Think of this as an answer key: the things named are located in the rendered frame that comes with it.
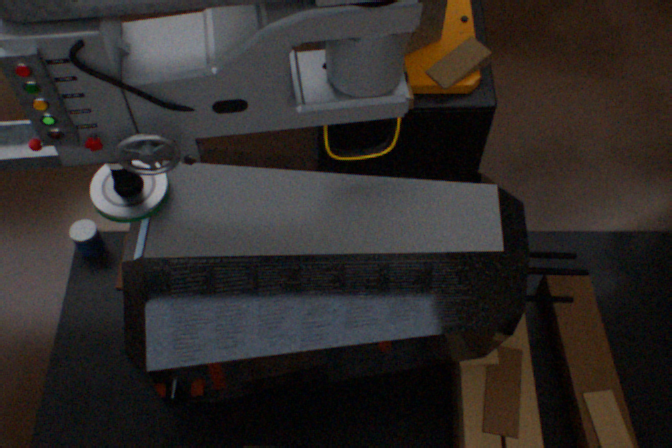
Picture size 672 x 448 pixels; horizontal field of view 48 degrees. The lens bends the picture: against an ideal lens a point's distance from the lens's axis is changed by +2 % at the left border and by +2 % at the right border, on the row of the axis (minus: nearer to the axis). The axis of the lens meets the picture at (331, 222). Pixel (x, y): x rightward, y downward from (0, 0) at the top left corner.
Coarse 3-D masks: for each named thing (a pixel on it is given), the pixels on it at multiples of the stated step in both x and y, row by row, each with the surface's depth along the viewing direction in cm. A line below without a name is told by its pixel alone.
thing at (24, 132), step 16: (0, 128) 191; (16, 128) 191; (32, 128) 192; (0, 144) 192; (16, 144) 192; (160, 144) 188; (0, 160) 184; (16, 160) 185; (32, 160) 186; (48, 160) 187; (128, 160) 189; (192, 160) 188
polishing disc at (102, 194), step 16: (96, 176) 211; (144, 176) 211; (160, 176) 211; (96, 192) 208; (112, 192) 208; (144, 192) 208; (160, 192) 208; (112, 208) 205; (128, 208) 205; (144, 208) 205
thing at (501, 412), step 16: (496, 352) 248; (512, 352) 249; (496, 368) 246; (512, 368) 246; (496, 384) 243; (512, 384) 243; (496, 400) 240; (512, 400) 240; (496, 416) 237; (512, 416) 237; (496, 432) 234; (512, 432) 234
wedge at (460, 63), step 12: (456, 48) 247; (468, 48) 246; (480, 48) 246; (444, 60) 246; (456, 60) 245; (468, 60) 244; (480, 60) 244; (432, 72) 245; (444, 72) 244; (456, 72) 243; (468, 72) 243; (444, 84) 242
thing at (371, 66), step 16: (336, 48) 168; (352, 48) 165; (368, 48) 164; (384, 48) 165; (400, 48) 170; (336, 64) 172; (352, 64) 169; (368, 64) 168; (384, 64) 170; (400, 64) 175; (336, 80) 177; (352, 80) 173; (368, 80) 173; (384, 80) 174; (368, 96) 177
